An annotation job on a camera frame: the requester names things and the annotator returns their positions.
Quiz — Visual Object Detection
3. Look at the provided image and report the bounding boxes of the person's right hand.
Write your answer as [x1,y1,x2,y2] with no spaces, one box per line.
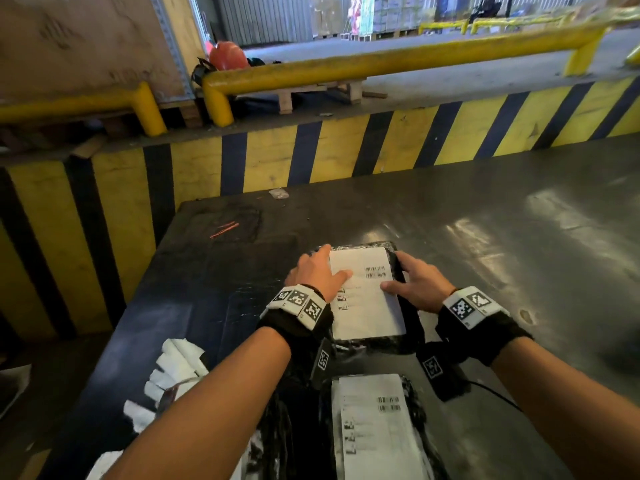
[379,251,457,314]

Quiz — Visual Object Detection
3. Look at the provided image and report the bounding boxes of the person's left hand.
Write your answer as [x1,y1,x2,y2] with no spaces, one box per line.
[285,243,354,303]

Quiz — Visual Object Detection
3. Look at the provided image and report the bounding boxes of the person's left forearm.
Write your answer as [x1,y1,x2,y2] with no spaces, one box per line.
[102,326,292,480]

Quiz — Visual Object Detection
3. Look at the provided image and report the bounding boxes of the person's right forearm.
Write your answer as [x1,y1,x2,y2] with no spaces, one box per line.
[491,337,640,480]

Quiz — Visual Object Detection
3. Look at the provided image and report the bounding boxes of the black marker wristband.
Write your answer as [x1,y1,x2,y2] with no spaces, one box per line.
[257,283,335,355]
[435,286,533,368]

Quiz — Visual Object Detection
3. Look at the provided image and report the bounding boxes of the wooden pallet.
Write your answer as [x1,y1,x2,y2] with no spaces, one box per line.
[159,99,203,129]
[239,79,389,115]

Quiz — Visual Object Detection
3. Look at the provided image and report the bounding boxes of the yellow black striped barrier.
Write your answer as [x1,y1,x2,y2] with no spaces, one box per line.
[0,77,640,341]

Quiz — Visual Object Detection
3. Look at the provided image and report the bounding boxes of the orange hard hat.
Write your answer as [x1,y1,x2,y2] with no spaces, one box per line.
[207,41,249,71]

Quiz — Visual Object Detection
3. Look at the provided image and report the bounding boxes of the small wooden block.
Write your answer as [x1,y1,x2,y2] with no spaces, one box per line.
[72,134,107,159]

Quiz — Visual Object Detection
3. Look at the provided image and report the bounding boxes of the stacked cardboard boxes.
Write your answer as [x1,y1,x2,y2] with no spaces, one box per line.
[309,0,346,38]

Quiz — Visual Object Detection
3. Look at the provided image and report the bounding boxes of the wrapped pallet load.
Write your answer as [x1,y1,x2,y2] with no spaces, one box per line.
[357,0,436,35]

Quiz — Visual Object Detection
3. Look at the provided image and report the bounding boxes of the dark framed pallet box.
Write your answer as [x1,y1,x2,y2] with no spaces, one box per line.
[435,0,473,21]

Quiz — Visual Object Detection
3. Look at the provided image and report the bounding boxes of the large brown plywood crate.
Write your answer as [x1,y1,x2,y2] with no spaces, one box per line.
[0,0,206,105]

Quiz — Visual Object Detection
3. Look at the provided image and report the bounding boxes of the white paper sheet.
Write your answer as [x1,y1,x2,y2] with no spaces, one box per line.
[0,364,32,421]

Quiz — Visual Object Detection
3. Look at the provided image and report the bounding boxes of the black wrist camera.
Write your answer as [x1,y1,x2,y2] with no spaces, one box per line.
[309,339,336,391]
[416,341,471,401]

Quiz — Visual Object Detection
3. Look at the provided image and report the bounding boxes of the black camera cable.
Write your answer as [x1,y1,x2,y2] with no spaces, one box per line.
[467,379,523,413]

